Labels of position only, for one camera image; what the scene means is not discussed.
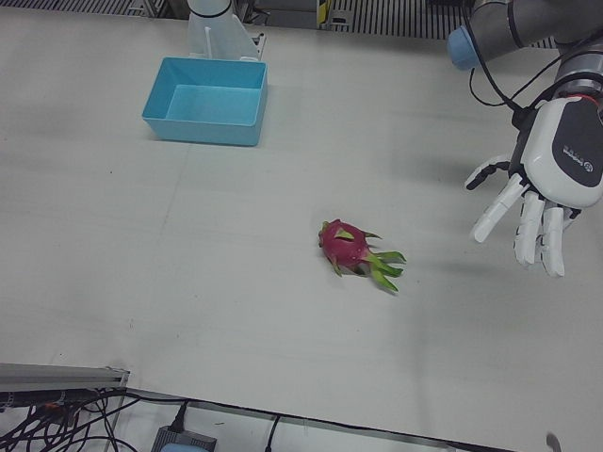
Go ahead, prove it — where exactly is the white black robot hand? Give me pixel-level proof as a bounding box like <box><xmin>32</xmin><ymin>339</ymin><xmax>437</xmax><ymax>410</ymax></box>
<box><xmin>464</xmin><ymin>93</ymin><xmax>603</xmax><ymax>279</ymax></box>

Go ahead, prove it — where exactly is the red dragon fruit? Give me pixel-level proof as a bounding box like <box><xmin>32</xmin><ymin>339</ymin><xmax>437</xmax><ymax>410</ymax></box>
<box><xmin>317</xmin><ymin>218</ymin><xmax>407</xmax><ymax>295</ymax></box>

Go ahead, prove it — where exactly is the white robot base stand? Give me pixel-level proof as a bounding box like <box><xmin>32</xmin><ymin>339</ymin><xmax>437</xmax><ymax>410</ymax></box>
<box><xmin>187</xmin><ymin>0</ymin><xmax>268</xmax><ymax>63</ymax></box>

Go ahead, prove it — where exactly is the light blue plastic bin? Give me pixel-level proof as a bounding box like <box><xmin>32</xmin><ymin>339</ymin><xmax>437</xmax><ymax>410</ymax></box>
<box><xmin>141</xmin><ymin>56</ymin><xmax>269</xmax><ymax>148</ymax></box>

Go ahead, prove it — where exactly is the grey power adapter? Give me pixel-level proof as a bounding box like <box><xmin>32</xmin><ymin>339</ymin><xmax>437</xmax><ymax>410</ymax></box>
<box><xmin>151</xmin><ymin>425</ymin><xmax>219</xmax><ymax>452</ymax></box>

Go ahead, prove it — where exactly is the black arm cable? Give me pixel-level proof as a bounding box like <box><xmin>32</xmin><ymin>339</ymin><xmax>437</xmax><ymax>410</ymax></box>
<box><xmin>459</xmin><ymin>0</ymin><xmax>574</xmax><ymax>124</ymax></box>

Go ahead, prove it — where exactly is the ribbed metal frame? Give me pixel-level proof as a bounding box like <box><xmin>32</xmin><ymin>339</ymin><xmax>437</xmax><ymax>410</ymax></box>
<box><xmin>324</xmin><ymin>0</ymin><xmax>560</xmax><ymax>48</ymax></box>

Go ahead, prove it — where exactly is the black table edge cable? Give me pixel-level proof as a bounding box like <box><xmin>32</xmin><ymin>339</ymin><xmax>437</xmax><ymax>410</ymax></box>
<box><xmin>125</xmin><ymin>387</ymin><xmax>519</xmax><ymax>452</ymax></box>

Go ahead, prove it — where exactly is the black plug cable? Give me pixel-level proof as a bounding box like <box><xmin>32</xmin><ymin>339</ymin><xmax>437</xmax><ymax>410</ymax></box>
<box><xmin>262</xmin><ymin>413</ymin><xmax>284</xmax><ymax>452</ymax></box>

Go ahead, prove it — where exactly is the aluminium profile rail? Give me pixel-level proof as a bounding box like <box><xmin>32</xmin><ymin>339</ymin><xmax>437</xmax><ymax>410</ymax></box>
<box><xmin>0</xmin><ymin>362</ymin><xmax>131</xmax><ymax>393</ymax></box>

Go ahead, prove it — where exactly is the black tangled cable bundle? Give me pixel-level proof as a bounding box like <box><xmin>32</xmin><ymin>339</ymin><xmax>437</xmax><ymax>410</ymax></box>
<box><xmin>0</xmin><ymin>386</ymin><xmax>142</xmax><ymax>452</ymax></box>

